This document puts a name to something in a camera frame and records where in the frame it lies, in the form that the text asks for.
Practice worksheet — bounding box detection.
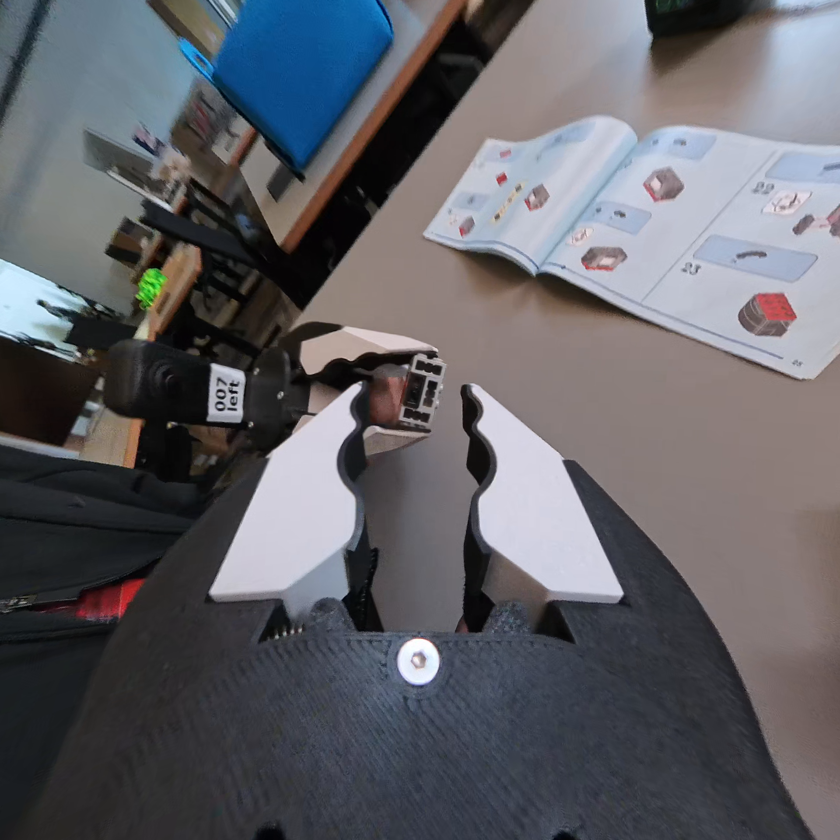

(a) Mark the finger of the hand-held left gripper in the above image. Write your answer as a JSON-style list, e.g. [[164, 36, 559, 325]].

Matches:
[[298, 323, 441, 382], [361, 423, 435, 459]]

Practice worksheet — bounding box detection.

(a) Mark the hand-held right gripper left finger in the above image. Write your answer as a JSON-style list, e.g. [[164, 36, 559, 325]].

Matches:
[[209, 381, 382, 632]]

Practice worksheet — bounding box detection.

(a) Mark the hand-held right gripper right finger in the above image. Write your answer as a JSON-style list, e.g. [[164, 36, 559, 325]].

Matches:
[[459, 382, 626, 634]]

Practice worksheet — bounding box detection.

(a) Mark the grey red toy brick assembly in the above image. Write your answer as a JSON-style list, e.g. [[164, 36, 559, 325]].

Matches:
[[394, 352, 448, 434]]

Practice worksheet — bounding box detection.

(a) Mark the green lit device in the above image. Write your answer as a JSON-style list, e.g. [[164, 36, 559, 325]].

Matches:
[[134, 268, 168, 311]]

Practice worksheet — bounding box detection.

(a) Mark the grey table with wooden edge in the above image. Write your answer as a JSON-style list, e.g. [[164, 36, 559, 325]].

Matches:
[[233, 0, 470, 253]]

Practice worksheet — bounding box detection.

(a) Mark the black mat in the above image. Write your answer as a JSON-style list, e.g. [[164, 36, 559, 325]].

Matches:
[[266, 161, 308, 203]]

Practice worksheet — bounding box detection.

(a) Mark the person's dark red patterned garment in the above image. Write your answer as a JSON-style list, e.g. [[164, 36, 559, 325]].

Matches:
[[39, 577, 147, 624]]

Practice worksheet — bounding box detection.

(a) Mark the dark brown cabinet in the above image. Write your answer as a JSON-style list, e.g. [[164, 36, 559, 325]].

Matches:
[[0, 331, 109, 447]]

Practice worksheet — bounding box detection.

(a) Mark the toy brick instruction booklet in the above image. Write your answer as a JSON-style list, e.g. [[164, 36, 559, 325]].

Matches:
[[423, 115, 840, 382]]

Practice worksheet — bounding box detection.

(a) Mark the blue fabric box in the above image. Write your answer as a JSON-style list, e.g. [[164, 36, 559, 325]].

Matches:
[[178, 0, 395, 173]]

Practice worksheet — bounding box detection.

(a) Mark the black power station with display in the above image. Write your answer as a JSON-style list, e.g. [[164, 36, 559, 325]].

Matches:
[[645, 0, 752, 38]]

